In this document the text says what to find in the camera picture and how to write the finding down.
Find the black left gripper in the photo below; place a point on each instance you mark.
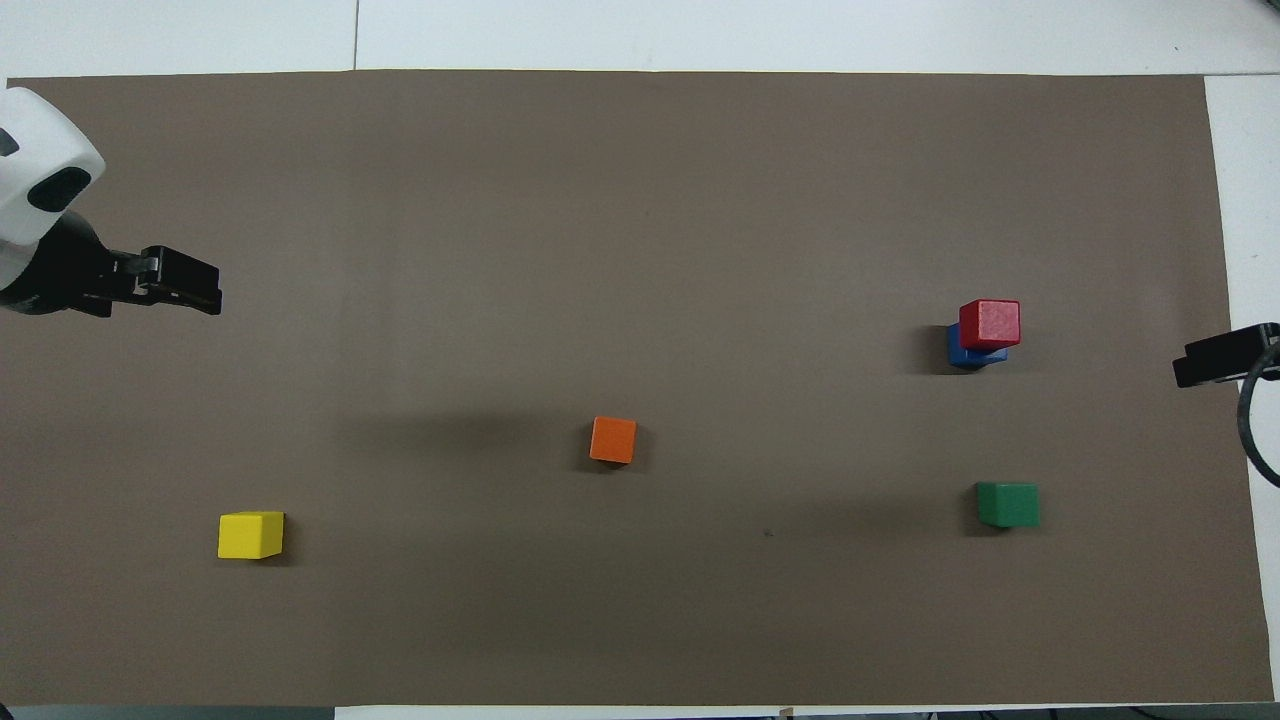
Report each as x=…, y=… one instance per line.
x=65, y=275

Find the red wooden block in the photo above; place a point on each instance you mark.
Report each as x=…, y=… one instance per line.
x=990, y=324

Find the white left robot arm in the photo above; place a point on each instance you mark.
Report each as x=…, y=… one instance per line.
x=40, y=140

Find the green wooden block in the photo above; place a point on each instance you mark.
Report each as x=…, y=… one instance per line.
x=1008, y=504

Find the blue wooden block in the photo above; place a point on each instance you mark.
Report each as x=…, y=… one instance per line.
x=965, y=358

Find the yellow wooden block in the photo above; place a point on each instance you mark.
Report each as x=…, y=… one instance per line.
x=250, y=535

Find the orange wooden block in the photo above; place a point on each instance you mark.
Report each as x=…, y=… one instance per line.
x=613, y=440

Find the brown paper table mat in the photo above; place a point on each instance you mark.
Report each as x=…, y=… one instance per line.
x=640, y=250

